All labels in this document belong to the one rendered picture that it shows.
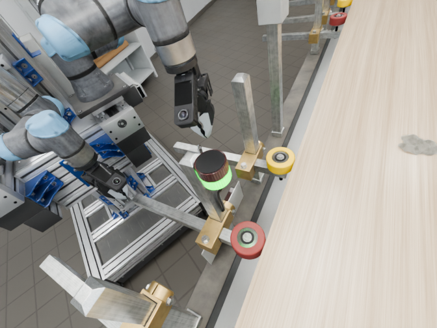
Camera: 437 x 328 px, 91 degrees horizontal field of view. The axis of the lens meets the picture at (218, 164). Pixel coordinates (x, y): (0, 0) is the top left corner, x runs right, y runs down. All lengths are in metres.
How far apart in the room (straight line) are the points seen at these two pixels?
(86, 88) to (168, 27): 0.60
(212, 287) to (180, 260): 0.86
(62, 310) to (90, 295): 1.61
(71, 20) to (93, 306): 0.44
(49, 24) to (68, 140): 0.28
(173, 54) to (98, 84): 0.57
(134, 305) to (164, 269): 1.19
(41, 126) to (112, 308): 0.44
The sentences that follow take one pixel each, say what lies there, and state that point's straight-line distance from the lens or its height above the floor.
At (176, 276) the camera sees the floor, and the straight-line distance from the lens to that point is 1.55.
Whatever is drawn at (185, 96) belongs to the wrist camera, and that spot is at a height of 1.16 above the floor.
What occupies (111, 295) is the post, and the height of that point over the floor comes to 1.10.
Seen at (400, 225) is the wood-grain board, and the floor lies 0.90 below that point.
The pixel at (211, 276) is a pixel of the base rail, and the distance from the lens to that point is 0.73.
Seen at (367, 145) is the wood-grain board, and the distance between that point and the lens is 0.70.
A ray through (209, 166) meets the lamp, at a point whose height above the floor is 1.11.
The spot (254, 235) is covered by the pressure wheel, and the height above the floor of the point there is 0.90.
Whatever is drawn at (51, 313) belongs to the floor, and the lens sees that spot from 2.02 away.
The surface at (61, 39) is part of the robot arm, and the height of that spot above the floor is 1.31.
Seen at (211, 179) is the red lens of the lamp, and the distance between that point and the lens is 0.37.
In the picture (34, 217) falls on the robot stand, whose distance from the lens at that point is 1.12.
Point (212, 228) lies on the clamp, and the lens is 0.58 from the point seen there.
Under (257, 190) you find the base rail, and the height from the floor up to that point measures 0.70.
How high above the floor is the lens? 1.39
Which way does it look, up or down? 48 degrees down
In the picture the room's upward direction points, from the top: 21 degrees counter-clockwise
